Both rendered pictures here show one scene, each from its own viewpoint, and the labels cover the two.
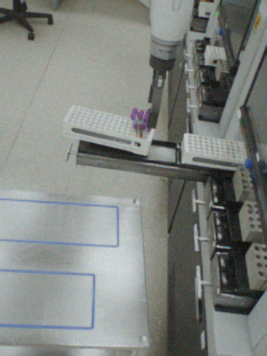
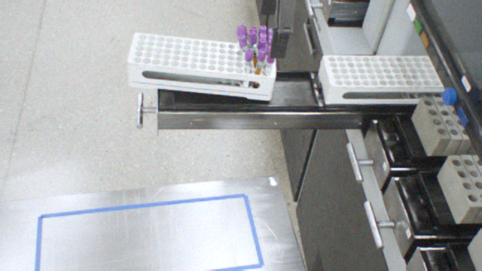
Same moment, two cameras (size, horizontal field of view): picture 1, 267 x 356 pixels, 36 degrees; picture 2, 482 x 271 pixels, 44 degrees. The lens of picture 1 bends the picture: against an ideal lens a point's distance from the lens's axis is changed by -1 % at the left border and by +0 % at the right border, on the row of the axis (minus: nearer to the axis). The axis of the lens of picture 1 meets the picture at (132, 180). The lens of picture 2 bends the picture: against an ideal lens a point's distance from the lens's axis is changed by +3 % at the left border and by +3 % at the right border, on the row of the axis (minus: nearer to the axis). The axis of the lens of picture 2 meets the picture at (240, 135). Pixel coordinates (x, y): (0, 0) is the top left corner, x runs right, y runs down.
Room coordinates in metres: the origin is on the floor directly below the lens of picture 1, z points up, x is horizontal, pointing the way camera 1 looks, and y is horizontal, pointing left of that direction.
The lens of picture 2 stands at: (0.17, 0.13, 1.64)
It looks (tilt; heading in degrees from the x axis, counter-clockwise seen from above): 47 degrees down; 353
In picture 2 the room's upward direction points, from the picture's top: 8 degrees clockwise
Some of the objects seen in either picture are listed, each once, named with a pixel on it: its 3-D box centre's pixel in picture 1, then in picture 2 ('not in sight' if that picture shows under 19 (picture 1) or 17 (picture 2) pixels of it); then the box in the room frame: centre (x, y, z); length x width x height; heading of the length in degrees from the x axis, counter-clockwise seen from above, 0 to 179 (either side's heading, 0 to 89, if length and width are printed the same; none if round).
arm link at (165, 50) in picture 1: (165, 44); not in sight; (1.09, -0.02, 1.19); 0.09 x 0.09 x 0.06
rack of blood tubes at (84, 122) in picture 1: (109, 129); (202, 66); (1.10, 0.11, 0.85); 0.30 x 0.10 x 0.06; 87
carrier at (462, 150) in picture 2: not in sight; (453, 128); (0.96, -0.38, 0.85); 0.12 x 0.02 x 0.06; 4
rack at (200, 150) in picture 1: (225, 155); (391, 82); (1.10, -0.30, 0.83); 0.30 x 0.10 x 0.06; 94
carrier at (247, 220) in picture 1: (247, 222); (458, 190); (0.80, -0.35, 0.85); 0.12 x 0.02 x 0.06; 3
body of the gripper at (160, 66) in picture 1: (160, 67); not in sight; (1.09, -0.02, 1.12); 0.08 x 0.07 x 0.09; 4
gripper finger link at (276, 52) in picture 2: (152, 118); (279, 42); (1.02, -0.02, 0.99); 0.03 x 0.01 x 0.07; 94
